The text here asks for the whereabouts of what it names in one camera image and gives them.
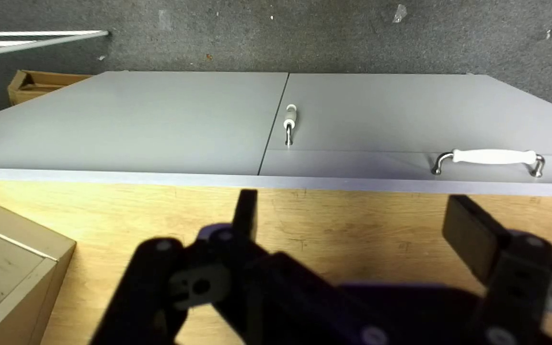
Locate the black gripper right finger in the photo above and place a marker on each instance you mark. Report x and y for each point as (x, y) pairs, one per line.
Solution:
(511, 264)

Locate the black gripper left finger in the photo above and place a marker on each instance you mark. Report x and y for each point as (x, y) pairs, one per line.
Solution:
(162, 279)

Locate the beige filing cabinet drawer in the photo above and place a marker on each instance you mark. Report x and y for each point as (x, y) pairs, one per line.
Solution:
(32, 264)

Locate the grey cabinet with doors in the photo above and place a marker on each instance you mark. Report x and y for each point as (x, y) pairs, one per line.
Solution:
(373, 132)

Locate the wooden box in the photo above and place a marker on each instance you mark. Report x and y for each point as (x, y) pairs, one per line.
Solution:
(26, 84)

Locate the metal rack bars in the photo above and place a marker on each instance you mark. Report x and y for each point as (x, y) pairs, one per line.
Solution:
(19, 40)

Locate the white horizontal door handle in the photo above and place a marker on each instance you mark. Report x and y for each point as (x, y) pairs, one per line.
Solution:
(530, 159)

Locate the white vertical door handle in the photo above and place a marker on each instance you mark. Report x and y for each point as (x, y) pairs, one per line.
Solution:
(289, 122)

